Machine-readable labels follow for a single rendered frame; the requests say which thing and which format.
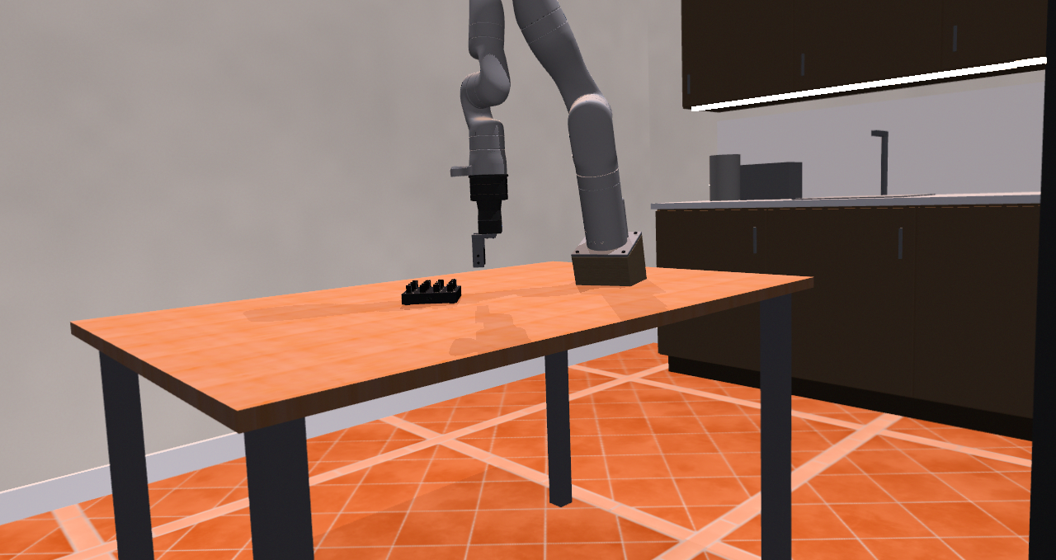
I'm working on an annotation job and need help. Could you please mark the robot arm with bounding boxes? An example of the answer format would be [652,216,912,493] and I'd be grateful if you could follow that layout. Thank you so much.
[460,0,629,251]

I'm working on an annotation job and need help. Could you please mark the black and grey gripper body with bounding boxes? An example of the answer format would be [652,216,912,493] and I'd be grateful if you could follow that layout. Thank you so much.
[450,148,508,234]

